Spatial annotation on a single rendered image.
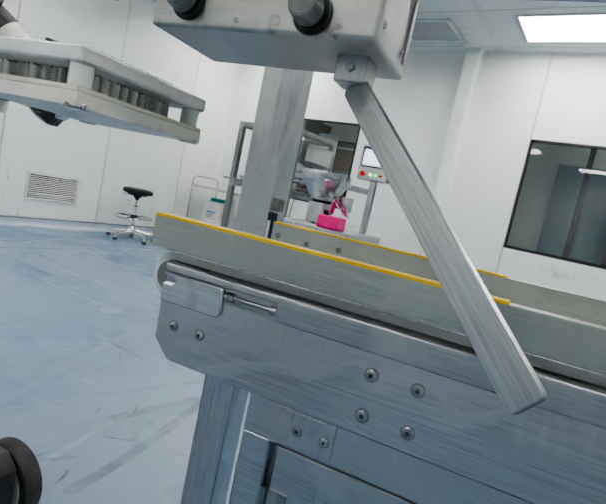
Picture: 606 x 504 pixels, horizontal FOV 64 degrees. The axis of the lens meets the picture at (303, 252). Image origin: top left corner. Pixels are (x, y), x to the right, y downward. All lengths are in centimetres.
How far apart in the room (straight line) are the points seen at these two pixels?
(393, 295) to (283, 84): 47
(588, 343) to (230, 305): 30
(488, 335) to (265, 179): 54
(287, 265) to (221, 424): 48
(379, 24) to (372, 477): 40
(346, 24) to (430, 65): 584
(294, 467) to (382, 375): 17
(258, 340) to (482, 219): 528
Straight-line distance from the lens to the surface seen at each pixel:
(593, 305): 68
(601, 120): 569
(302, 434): 51
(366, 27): 41
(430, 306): 40
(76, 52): 65
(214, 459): 90
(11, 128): 588
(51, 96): 67
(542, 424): 42
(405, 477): 50
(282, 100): 78
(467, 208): 572
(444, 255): 33
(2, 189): 590
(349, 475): 52
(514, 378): 30
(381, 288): 41
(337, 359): 43
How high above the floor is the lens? 93
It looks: 6 degrees down
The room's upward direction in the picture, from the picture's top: 12 degrees clockwise
